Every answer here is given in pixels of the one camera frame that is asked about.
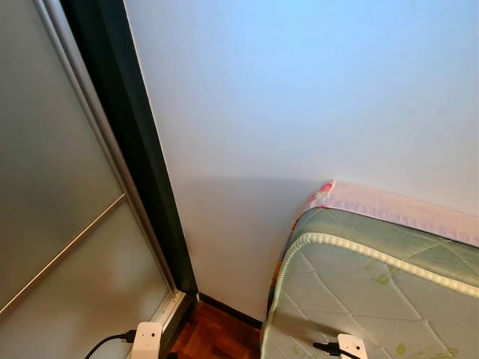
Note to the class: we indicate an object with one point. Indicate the green quilted upright mattress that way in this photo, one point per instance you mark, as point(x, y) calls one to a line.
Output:
point(359, 299)

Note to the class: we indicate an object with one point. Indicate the dark skirting board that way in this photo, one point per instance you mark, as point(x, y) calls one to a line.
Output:
point(228, 310)

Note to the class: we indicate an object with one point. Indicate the frosted glass sliding door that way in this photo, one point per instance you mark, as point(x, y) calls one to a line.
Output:
point(52, 149)

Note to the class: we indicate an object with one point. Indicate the dark green door frame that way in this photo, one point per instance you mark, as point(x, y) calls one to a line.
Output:
point(135, 134)

